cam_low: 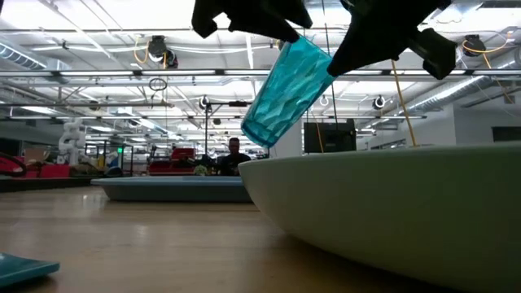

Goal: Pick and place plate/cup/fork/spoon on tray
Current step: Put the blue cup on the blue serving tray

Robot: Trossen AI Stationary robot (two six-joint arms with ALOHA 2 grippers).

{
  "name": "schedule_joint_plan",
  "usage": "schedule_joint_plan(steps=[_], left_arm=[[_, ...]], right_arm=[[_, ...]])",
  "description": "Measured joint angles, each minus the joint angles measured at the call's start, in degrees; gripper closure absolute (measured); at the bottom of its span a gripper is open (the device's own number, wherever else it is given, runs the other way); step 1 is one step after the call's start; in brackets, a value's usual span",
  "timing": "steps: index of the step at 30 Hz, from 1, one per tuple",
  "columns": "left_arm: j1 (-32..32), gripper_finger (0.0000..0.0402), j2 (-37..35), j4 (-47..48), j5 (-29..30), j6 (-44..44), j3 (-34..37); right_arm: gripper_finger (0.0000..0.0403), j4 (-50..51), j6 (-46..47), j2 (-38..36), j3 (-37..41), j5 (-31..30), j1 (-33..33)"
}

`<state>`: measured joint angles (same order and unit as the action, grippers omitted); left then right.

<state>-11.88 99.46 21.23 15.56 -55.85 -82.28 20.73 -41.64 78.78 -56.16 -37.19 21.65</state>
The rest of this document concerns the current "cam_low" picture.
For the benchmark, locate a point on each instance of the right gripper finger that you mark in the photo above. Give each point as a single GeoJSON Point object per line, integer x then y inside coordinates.
{"type": "Point", "coordinates": [370, 45]}
{"type": "Point", "coordinates": [437, 53]}

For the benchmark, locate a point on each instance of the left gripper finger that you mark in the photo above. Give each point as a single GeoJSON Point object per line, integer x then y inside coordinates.
{"type": "Point", "coordinates": [268, 14]}
{"type": "Point", "coordinates": [205, 18]}

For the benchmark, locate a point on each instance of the teal faceted plastic cup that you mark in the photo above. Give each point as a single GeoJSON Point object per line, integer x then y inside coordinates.
{"type": "Point", "coordinates": [285, 93]}

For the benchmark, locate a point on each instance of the pale green plate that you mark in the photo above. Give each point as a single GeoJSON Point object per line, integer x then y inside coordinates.
{"type": "Point", "coordinates": [386, 219]}

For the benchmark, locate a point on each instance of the blue plastic tray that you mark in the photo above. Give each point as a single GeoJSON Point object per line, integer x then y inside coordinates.
{"type": "Point", "coordinates": [175, 190]}

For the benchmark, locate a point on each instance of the black cabinet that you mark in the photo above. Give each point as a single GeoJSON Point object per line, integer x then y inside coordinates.
{"type": "Point", "coordinates": [329, 137]}

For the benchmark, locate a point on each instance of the red tool chest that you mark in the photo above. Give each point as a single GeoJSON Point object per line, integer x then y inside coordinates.
{"type": "Point", "coordinates": [179, 160]}

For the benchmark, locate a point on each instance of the person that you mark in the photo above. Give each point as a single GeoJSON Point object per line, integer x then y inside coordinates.
{"type": "Point", "coordinates": [233, 160]}

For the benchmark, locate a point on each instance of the white robot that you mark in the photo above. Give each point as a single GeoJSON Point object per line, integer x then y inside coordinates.
{"type": "Point", "coordinates": [71, 140]}

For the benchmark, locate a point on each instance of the red bin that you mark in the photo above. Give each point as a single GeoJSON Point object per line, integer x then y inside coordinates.
{"type": "Point", "coordinates": [49, 171]}

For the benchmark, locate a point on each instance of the dark neighbouring table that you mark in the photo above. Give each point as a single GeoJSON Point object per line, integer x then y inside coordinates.
{"type": "Point", "coordinates": [40, 184]}

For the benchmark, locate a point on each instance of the silver ventilation duct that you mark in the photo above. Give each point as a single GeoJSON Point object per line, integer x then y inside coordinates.
{"type": "Point", "coordinates": [456, 91]}

